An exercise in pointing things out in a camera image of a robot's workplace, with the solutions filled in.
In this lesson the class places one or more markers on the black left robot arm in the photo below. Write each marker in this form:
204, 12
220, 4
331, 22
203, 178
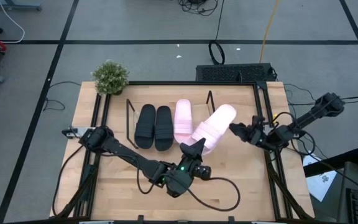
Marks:
126, 152

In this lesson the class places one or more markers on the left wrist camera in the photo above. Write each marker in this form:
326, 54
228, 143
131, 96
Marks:
204, 173

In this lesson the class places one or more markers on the black metal table frame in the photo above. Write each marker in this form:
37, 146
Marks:
191, 83

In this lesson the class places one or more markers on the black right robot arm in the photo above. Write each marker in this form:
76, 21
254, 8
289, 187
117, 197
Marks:
309, 116

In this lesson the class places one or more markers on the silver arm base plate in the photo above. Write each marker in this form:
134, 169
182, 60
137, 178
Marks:
79, 131

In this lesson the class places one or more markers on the black desk beam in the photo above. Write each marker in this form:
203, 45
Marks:
331, 163

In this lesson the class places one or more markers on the black table clamp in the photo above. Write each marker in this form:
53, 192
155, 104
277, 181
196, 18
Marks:
140, 218
231, 219

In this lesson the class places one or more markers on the grey desk foot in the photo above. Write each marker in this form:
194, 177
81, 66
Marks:
17, 5

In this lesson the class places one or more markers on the pink rubber slide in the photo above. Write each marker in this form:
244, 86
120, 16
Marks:
183, 121
216, 124

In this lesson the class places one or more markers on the small green potted plant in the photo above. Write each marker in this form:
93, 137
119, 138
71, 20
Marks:
110, 77

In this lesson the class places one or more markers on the white paper sheet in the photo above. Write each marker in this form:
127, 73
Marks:
320, 183

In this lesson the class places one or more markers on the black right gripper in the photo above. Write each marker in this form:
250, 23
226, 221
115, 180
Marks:
263, 135

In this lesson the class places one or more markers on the black rubber slide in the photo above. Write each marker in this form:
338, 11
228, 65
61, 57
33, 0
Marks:
145, 127
164, 130

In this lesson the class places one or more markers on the black computer case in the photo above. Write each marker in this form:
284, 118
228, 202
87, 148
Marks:
232, 73

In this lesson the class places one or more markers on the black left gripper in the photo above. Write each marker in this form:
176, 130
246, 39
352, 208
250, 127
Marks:
180, 180

